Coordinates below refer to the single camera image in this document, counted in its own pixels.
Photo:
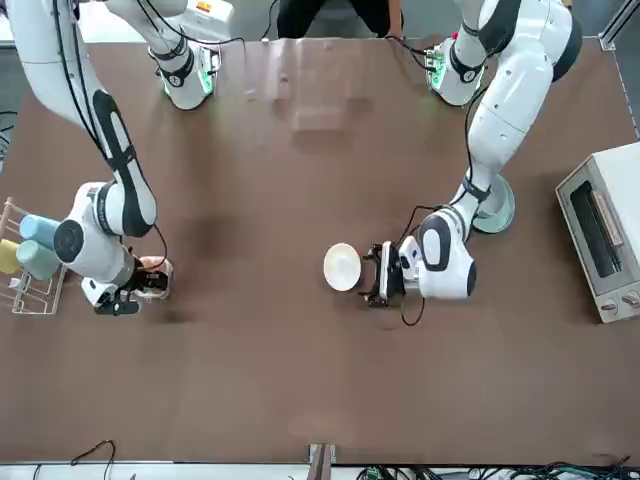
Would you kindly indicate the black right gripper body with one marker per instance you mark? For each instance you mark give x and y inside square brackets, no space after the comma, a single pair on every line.
[145,282]

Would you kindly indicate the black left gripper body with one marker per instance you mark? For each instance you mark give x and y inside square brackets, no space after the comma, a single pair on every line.
[390,270]

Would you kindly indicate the white bowl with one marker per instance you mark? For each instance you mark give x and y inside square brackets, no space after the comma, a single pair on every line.
[342,267]

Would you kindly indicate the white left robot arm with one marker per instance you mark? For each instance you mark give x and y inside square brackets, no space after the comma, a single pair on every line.
[515,100]

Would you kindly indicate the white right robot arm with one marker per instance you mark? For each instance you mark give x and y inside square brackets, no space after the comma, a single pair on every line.
[95,240]

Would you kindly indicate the brown egg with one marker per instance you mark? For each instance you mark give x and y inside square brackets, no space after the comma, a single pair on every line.
[152,261]

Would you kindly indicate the clear plastic egg carton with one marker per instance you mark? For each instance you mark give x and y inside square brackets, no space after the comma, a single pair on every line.
[169,280]

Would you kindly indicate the grey bowl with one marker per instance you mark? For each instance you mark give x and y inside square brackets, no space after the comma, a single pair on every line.
[495,200]

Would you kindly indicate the light blue cup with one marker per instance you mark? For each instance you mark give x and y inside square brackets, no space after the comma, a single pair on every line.
[35,260]
[37,227]

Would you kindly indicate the pale green plate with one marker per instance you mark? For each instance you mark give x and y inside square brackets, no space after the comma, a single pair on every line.
[505,215]

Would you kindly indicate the yellow cup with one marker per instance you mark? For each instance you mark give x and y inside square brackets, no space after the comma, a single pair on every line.
[9,256]

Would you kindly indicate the cream toaster oven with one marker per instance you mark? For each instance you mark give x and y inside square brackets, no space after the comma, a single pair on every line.
[595,225]

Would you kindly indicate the person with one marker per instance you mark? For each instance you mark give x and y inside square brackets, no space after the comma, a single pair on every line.
[310,17]

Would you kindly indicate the aluminium profile post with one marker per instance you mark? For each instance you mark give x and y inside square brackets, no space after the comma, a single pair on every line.
[322,460]

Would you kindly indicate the aluminium frame corner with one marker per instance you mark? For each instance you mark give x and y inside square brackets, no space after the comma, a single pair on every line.
[612,30]

